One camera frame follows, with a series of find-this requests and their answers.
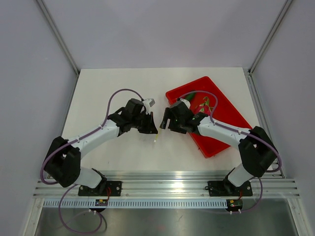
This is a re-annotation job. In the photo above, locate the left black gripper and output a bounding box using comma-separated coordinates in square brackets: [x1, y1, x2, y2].
[131, 111, 158, 134]

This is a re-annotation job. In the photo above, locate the clear zip top bag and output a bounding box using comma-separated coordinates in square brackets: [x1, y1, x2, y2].
[140, 128, 162, 148]

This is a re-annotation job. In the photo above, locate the green cucumber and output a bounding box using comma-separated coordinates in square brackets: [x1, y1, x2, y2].
[184, 91, 196, 102]

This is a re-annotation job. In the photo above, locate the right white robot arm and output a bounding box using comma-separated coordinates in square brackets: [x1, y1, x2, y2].
[160, 100, 279, 196]

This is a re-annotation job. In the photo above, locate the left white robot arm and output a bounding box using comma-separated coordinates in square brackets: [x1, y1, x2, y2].
[43, 98, 158, 196]

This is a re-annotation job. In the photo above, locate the pink dragon fruit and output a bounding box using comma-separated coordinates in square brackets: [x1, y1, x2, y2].
[194, 96, 214, 116]

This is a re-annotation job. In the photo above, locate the red plastic tray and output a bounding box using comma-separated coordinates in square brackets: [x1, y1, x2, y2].
[165, 76, 251, 158]

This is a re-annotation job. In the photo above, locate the left small circuit board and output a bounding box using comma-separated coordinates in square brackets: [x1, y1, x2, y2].
[95, 199, 108, 207]

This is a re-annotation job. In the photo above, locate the small circuit board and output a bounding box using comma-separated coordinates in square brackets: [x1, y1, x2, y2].
[227, 199, 243, 209]
[95, 199, 108, 207]

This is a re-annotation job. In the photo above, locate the right small circuit board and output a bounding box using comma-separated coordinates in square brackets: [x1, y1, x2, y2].
[227, 199, 243, 209]

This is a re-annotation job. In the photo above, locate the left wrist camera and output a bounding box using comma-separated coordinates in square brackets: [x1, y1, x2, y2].
[143, 98, 156, 108]

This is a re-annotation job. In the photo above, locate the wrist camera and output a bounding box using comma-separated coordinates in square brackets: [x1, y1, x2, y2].
[143, 98, 156, 108]
[177, 98, 190, 108]

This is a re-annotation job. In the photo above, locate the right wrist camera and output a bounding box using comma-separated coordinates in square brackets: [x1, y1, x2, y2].
[177, 98, 190, 108]

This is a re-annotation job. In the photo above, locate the aluminium mounting rail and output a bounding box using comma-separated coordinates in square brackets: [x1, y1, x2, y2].
[32, 171, 301, 199]

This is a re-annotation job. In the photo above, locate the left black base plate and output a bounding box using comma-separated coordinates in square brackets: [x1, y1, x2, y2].
[78, 180, 122, 197]

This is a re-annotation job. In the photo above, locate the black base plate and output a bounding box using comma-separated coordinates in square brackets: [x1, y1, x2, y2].
[78, 180, 122, 197]
[204, 180, 253, 197]

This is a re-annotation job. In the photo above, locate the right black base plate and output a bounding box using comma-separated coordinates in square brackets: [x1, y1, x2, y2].
[204, 180, 253, 197]

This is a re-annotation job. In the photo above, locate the white slotted cable duct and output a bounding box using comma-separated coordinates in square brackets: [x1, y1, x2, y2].
[43, 199, 227, 209]

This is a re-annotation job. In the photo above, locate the left aluminium frame post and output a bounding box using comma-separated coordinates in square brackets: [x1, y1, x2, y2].
[34, 0, 80, 78]

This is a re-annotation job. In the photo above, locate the aluminium frame post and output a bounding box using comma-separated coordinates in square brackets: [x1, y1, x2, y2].
[34, 0, 80, 78]
[248, 0, 295, 75]

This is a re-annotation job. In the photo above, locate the right aluminium frame post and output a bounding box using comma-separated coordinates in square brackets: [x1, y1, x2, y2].
[248, 0, 295, 75]

